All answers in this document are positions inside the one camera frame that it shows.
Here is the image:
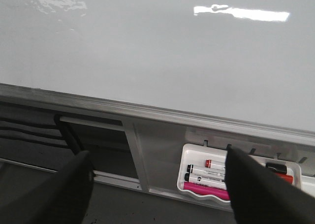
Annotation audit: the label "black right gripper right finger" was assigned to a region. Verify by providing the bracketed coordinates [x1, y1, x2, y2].
[225, 147, 315, 224]

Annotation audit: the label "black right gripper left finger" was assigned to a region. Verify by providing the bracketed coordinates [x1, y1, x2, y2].
[26, 151, 94, 224]

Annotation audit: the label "magenta marker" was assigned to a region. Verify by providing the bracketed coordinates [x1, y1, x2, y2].
[183, 182, 230, 200]

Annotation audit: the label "black and orange eraser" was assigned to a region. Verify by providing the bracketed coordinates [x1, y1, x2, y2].
[265, 162, 294, 185]

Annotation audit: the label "red capped white marker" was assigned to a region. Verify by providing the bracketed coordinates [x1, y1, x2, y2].
[205, 160, 225, 170]

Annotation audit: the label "white plastic marker tray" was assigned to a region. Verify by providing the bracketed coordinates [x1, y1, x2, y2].
[177, 144, 302, 205]

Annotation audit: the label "lower black capped white marker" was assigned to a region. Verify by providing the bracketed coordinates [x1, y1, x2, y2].
[184, 173, 227, 190]

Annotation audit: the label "black capped white marker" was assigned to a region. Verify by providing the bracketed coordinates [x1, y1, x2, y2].
[187, 164, 225, 177]
[184, 173, 227, 190]

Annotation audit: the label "upper black capped white marker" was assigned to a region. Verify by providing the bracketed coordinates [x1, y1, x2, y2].
[187, 164, 225, 177]

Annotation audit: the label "grey fabric organiser black straps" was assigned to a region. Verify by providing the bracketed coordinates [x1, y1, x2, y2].
[0, 102, 74, 150]

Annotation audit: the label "white whiteboard with aluminium frame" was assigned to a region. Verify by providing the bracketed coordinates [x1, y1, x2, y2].
[0, 0, 315, 146]

